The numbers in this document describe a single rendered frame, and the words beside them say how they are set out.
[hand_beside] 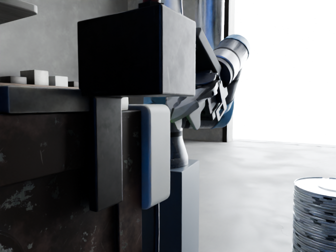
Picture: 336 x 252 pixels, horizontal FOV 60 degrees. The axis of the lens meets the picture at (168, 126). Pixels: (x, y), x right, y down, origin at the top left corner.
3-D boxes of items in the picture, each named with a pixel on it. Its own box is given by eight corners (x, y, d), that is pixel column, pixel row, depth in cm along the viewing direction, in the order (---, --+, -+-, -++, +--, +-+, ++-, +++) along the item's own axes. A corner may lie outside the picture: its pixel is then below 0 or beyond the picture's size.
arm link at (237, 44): (247, 67, 75) (256, 36, 69) (234, 87, 67) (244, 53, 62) (218, 58, 77) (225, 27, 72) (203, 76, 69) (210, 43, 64)
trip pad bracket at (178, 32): (119, 197, 34) (117, 24, 32) (194, 213, 29) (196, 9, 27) (79, 213, 29) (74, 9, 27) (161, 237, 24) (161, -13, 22)
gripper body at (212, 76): (218, 124, 54) (237, 93, 63) (209, 82, 50) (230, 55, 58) (182, 122, 58) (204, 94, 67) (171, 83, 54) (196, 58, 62)
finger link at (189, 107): (193, 145, 47) (213, 116, 54) (185, 114, 44) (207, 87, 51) (177, 144, 49) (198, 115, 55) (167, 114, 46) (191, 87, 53)
